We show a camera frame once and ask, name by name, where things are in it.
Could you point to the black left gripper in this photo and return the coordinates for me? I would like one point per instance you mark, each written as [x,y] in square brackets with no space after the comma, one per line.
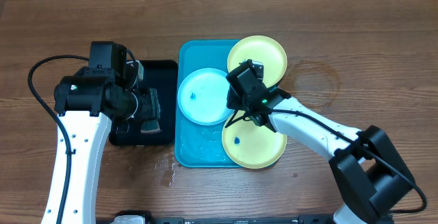
[150,106]

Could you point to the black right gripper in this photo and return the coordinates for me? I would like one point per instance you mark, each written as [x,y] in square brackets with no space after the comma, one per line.
[235,103]

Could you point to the light blue plate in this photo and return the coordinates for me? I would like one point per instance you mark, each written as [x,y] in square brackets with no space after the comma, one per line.
[202,97]

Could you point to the yellow plate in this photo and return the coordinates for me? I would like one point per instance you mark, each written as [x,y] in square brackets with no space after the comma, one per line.
[251,146]
[261,49]

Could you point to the green brown sponge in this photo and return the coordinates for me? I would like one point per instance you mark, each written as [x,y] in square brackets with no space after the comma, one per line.
[150,127]

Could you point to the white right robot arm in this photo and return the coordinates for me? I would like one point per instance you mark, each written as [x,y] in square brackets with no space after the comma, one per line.
[369,172]

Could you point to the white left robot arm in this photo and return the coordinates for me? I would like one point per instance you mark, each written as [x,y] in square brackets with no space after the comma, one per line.
[89,111]

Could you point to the black plastic tray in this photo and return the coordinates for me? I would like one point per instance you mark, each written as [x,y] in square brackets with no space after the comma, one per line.
[161,75]

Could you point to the teal plastic tray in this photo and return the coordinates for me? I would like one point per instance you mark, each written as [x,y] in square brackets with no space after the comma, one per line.
[200,146]

